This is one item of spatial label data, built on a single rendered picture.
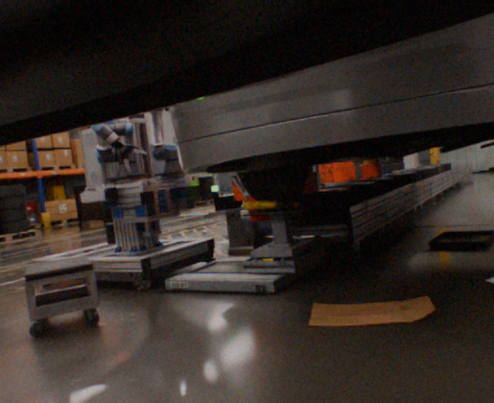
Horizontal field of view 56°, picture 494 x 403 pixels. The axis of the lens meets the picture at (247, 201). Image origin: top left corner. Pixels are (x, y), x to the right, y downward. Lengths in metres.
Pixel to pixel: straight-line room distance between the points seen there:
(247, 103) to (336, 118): 0.38
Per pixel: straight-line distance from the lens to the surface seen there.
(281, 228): 3.09
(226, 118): 2.04
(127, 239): 3.84
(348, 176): 5.41
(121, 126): 3.02
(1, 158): 13.25
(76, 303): 2.73
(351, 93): 1.80
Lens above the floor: 0.70
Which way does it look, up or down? 3 degrees down
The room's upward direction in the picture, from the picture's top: 7 degrees counter-clockwise
